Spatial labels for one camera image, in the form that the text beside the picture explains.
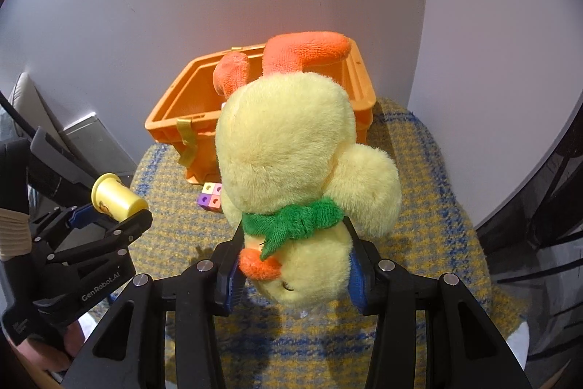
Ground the orange plastic storage box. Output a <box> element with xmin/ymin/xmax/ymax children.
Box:
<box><xmin>145</xmin><ymin>32</ymin><xmax>376</xmax><ymax>184</ymax></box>

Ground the person's left hand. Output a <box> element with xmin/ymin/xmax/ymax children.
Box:
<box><xmin>12</xmin><ymin>321</ymin><xmax>85</xmax><ymax>372</ymax></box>

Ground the yellow duck plush toy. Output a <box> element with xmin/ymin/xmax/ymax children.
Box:
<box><xmin>212</xmin><ymin>32</ymin><xmax>402</xmax><ymax>310</ymax></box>

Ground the yellow toy cup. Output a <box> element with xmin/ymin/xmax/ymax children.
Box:
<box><xmin>91</xmin><ymin>173</ymin><xmax>148</xmax><ymax>222</ymax></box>

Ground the pink purple cube block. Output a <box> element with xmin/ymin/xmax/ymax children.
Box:
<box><xmin>197</xmin><ymin>182</ymin><xmax>222</xmax><ymax>212</ymax></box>

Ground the blue yellow woven blanket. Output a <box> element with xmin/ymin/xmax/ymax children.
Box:
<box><xmin>106</xmin><ymin>97</ymin><xmax>530</xmax><ymax>389</ymax></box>

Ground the grey metal radiator panel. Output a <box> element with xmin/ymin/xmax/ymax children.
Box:
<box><xmin>59</xmin><ymin>112</ymin><xmax>137</xmax><ymax>186</ymax></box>

